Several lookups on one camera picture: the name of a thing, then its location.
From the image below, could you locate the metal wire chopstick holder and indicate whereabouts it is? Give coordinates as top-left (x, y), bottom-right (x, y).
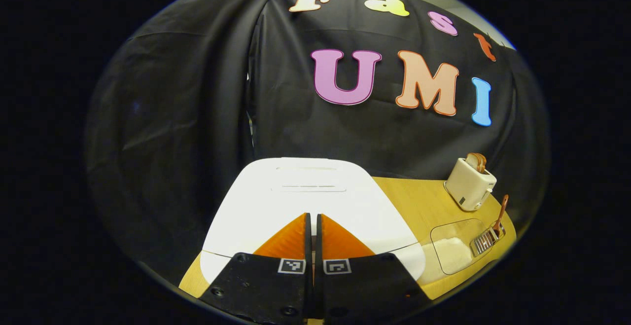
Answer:
top-left (471, 224), bottom-right (506, 257)

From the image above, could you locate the clear plastic container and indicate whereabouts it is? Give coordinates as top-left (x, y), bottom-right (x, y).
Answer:
top-left (418, 218), bottom-right (493, 286)

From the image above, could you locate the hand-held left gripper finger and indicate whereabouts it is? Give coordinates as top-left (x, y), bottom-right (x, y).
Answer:
top-left (198, 213), bottom-right (315, 322)
top-left (315, 213), bottom-right (432, 321)

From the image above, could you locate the white toaster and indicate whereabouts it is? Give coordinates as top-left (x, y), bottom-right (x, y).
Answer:
top-left (444, 157), bottom-right (497, 212)

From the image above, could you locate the white rice cooker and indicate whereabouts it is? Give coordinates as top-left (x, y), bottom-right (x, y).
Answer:
top-left (200, 157), bottom-right (426, 286)

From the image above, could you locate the black backdrop cloth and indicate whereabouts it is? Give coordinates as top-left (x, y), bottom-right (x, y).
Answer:
top-left (85, 0), bottom-right (550, 286)

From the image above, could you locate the white rice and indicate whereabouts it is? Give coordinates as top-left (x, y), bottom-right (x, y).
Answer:
top-left (434, 237), bottom-right (475, 274)

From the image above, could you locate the brown wooden spoon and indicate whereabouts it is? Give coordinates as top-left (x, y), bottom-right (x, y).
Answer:
top-left (492, 195), bottom-right (509, 234)

